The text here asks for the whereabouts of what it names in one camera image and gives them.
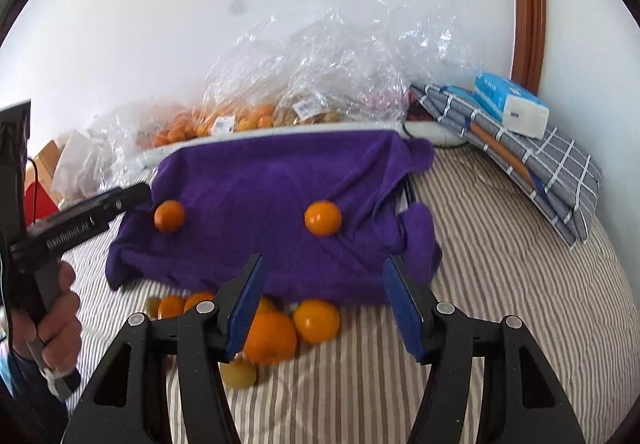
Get green-yellow fruit front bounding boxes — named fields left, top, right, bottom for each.
left=219, top=358, right=257, bottom=389

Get small green fruit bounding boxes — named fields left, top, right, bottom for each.
left=143, top=296, right=160, bottom=321

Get orange end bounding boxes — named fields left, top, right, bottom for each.
left=304, top=201, right=343, bottom=237

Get white plastic bag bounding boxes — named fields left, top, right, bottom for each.
left=51, top=130, right=111, bottom=201

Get small orange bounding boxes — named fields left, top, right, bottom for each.
left=157, top=295, right=186, bottom=320

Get red paper bag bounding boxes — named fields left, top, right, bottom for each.
left=24, top=181, right=60, bottom=225

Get brown wooden door frame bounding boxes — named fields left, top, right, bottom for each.
left=511, top=0, right=547, bottom=94

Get large orange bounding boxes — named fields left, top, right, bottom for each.
left=243, top=311, right=298, bottom=365

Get cardboard box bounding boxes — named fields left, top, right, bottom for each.
left=25, top=140, right=61, bottom=193

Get blue white tissue pack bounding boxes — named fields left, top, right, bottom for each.
left=474, top=73, right=550, bottom=139

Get bagged oranges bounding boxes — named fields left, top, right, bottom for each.
left=145, top=100, right=343, bottom=149

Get grey checked folded cloth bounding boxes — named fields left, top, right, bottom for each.
left=409, top=84, right=602, bottom=247

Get purple towel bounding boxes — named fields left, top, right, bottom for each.
left=105, top=130, right=442, bottom=305

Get clear plastic bags pile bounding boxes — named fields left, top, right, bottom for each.
left=91, top=0, right=485, bottom=182

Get striped quilted table cover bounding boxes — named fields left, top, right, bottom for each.
left=70, top=146, right=639, bottom=443

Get person's left hand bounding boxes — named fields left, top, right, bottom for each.
left=10, top=261, right=81, bottom=372

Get orange front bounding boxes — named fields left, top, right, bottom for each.
left=293, top=299, right=341, bottom=344

